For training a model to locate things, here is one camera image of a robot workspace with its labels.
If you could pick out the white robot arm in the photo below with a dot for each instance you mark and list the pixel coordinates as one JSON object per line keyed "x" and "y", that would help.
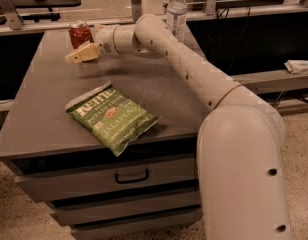
{"x": 238, "y": 145}

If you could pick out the green jalapeno chips bag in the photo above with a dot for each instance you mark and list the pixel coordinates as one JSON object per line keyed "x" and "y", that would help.
{"x": 113, "y": 118}

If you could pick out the white packet on ledge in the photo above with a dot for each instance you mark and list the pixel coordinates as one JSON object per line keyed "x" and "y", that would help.
{"x": 297, "y": 66}

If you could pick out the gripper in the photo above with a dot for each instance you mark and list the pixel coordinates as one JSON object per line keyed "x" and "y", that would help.
{"x": 105, "y": 39}

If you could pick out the black drawer handle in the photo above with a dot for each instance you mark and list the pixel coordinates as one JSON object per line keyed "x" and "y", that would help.
{"x": 132, "y": 177}

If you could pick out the grey drawer cabinet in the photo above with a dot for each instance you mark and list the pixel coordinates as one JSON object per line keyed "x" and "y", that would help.
{"x": 60, "y": 163}

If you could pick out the metal railing frame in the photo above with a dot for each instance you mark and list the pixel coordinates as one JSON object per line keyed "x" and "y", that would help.
{"x": 128, "y": 11}

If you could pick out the clear plastic water bottle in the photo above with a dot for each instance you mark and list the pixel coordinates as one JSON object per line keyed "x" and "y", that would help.
{"x": 176, "y": 16}

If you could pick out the red coke can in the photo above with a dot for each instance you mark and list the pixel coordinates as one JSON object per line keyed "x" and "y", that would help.
{"x": 79, "y": 33}

